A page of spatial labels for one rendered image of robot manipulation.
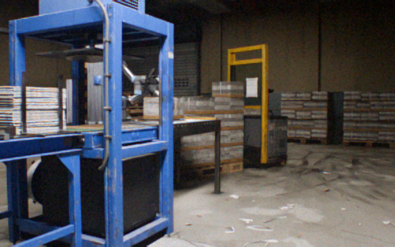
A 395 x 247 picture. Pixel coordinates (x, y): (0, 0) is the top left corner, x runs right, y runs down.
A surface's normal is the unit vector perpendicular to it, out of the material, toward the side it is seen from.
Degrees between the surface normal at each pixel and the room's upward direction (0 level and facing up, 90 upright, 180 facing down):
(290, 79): 90
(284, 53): 90
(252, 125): 90
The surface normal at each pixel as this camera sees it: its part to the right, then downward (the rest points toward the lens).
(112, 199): -0.46, 0.04
